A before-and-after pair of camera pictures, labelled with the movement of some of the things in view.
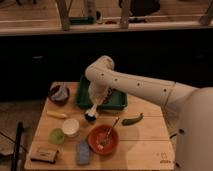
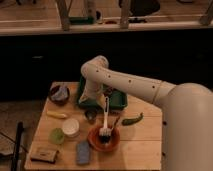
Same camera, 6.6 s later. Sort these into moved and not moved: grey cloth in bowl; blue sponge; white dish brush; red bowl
Moved: white dish brush
Not moved: blue sponge; grey cloth in bowl; red bowl
